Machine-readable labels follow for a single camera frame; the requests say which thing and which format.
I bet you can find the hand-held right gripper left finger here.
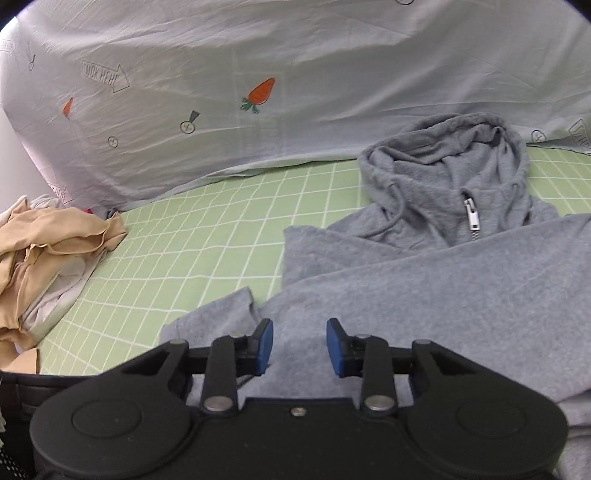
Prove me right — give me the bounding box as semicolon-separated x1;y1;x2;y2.
111;318;275;416

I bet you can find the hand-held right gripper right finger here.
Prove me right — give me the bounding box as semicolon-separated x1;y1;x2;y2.
325;318;485;416

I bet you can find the grey zip hoodie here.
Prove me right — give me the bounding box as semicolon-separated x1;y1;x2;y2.
159;113;591;480

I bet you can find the beige garment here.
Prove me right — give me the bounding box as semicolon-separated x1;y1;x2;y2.
0;198;128;376

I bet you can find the grey carrot print quilt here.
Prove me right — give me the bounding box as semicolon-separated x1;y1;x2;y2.
0;0;591;217

